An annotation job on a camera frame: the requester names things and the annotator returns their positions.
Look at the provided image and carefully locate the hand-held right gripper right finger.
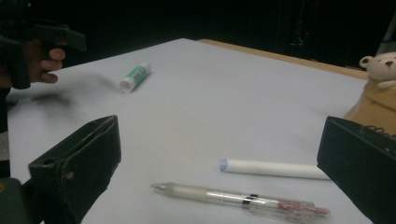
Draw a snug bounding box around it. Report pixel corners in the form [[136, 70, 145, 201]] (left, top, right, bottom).
[[317, 116, 396, 224]]

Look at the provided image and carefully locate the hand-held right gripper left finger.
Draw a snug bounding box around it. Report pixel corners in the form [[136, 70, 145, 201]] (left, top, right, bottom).
[[27, 115, 122, 224]]

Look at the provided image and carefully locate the brown bear pen holder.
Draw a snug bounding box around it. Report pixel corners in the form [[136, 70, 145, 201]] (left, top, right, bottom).
[[344, 51, 396, 136]]

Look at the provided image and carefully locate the green glue stick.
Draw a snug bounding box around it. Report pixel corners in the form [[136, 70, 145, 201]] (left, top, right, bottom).
[[119, 62, 151, 93]]

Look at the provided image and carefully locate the white capped pen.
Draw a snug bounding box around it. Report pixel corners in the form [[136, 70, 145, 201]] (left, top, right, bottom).
[[219, 158, 331, 181]]

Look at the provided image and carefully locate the clear pen with pink end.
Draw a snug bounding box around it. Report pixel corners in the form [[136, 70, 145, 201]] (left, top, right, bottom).
[[149, 182, 331, 222]]

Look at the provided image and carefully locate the white table sheet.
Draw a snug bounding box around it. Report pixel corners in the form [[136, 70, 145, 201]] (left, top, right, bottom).
[[6, 37, 375, 224]]

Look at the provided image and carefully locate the grey metal pole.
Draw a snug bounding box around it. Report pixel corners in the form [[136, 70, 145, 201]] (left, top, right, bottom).
[[375, 12, 396, 56]]

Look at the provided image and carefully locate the wooden table board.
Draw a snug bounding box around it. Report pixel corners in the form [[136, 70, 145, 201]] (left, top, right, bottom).
[[197, 38, 370, 80]]

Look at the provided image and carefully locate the dark equipment with red light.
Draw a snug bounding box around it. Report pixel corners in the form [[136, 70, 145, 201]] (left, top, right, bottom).
[[279, 0, 320, 60]]

